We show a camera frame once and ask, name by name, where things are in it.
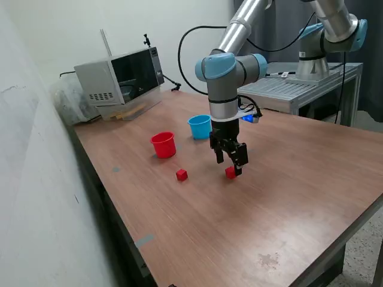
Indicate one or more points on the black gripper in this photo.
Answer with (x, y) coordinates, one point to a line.
(226, 130)

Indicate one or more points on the red cube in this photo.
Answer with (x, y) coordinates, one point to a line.
(181, 175)
(229, 173)

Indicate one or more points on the silver blue UR5e robot arm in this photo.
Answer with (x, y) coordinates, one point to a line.
(221, 80)

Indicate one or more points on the blue plastic cup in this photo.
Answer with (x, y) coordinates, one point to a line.
(199, 128)

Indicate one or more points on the red plastic cup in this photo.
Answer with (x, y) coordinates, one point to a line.
(163, 146)

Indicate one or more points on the clear acrylic stand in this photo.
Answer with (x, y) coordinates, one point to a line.
(149, 100)

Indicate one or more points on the wooden strips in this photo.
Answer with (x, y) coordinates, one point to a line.
(119, 116)

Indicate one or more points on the long grey tape strip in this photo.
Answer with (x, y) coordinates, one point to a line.
(144, 240)

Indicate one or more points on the silver microwave oven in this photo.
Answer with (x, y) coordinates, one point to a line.
(98, 77)

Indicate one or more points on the dark grey curtain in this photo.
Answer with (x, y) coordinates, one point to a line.
(372, 83)

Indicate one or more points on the clear plastic bag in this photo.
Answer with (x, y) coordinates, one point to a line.
(68, 101)

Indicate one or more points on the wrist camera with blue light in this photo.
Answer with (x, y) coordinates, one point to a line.
(250, 117)

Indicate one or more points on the aluminium robot mount table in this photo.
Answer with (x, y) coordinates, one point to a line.
(275, 89)

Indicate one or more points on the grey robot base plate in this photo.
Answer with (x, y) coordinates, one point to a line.
(329, 76)

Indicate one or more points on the small black camera mount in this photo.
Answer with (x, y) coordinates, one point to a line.
(146, 40)

